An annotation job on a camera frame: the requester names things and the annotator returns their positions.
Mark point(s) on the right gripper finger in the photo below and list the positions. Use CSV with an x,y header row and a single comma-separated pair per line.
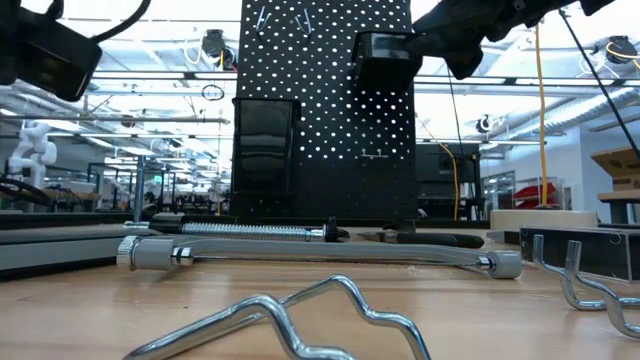
x,y
430,30

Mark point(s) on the needle-nose pliers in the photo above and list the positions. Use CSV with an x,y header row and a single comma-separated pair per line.
x,y
440,240

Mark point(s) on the silver wavy hook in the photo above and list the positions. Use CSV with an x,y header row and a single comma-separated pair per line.
x,y
260,301
538,250

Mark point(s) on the grey hacksaw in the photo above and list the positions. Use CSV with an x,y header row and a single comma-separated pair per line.
x,y
320,250

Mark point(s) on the black C-clamp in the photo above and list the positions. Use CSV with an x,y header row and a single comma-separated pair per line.
x,y
250,231

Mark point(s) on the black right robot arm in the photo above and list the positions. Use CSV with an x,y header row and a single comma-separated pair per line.
x,y
525,15

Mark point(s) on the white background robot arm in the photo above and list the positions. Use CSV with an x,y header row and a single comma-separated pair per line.
x,y
32,150

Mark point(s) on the silver peg hook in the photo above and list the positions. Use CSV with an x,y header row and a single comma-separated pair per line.
x,y
259,25
306,27

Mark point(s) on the wide black bin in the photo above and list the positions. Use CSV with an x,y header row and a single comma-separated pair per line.
x,y
385,60

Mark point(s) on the black metal pegboard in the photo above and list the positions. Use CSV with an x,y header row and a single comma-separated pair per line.
x,y
325,100

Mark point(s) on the black cabinet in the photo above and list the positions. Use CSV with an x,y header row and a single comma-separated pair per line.
x,y
435,170

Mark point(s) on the red storage bin stack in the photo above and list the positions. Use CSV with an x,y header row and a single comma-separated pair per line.
x,y
537,192

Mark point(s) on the cardboard box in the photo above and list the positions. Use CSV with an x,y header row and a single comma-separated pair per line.
x,y
620,167

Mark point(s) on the tall narrow black bin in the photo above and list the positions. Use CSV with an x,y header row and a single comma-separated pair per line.
x,y
265,145

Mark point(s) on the wooden side table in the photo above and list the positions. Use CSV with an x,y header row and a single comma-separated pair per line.
x,y
620,196

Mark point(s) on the black aluminium table frame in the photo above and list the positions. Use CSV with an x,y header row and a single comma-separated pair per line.
x,y
75,218

